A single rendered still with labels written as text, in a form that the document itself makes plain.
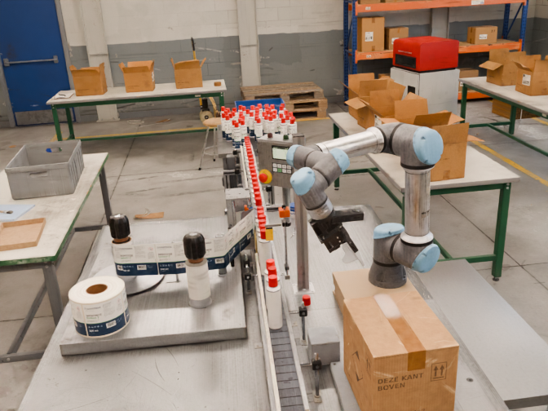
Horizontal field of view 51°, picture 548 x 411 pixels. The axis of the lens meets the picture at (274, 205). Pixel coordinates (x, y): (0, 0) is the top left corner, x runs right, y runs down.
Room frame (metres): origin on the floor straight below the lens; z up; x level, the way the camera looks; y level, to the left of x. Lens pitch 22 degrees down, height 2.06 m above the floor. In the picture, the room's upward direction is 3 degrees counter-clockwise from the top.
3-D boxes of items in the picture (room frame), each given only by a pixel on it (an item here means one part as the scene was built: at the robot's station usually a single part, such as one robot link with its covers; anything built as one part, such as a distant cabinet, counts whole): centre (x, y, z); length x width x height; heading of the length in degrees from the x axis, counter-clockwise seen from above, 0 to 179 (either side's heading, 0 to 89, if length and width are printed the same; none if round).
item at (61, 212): (3.54, 1.60, 0.40); 1.90 x 0.75 x 0.80; 6
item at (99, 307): (1.86, 0.67, 0.95); 0.20 x 0.20 x 0.14
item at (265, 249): (2.18, 0.05, 0.98); 0.05 x 0.05 x 0.20
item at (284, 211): (2.13, -0.01, 1.05); 0.10 x 0.04 x 0.33; 94
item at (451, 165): (3.66, -1.10, 0.97); 0.51 x 0.39 x 0.37; 101
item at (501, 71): (6.68, -2.76, 0.97); 0.51 x 0.36 x 0.37; 99
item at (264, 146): (2.18, -0.04, 1.38); 0.17 x 0.10 x 0.19; 59
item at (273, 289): (1.78, 0.02, 0.98); 0.05 x 0.05 x 0.20
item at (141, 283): (2.19, 0.65, 0.89); 0.31 x 0.31 x 0.01
